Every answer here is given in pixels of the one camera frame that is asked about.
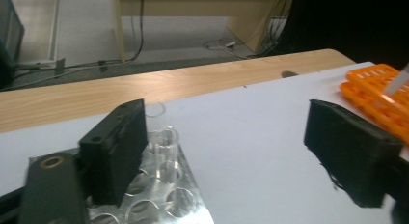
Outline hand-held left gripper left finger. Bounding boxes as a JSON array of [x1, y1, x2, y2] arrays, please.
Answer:
[[78, 98, 149, 208]]

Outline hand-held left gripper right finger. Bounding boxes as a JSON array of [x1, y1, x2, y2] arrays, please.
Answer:
[[303, 98, 405, 209]]

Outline orange test tube rack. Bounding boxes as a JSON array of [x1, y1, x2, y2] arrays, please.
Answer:
[[340, 63, 409, 145]]

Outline metal test tube rack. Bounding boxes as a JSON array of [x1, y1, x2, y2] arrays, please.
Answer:
[[28, 126, 216, 224]]

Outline white board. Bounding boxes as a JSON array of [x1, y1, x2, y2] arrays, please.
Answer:
[[0, 61, 409, 224]]

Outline dark grey cabinet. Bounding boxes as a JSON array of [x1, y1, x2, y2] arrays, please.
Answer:
[[0, 0, 26, 90]]

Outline light wooden shelf unit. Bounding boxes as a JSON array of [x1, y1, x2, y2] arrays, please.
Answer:
[[112, 0, 294, 63]]

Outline grey floor cables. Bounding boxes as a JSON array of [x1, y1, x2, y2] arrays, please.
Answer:
[[0, 58, 129, 91]]

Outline hanging black cable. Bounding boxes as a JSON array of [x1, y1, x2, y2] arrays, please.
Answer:
[[123, 0, 146, 63]]

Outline white cable with plug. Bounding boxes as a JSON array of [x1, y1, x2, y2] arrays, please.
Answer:
[[202, 37, 256, 61]]

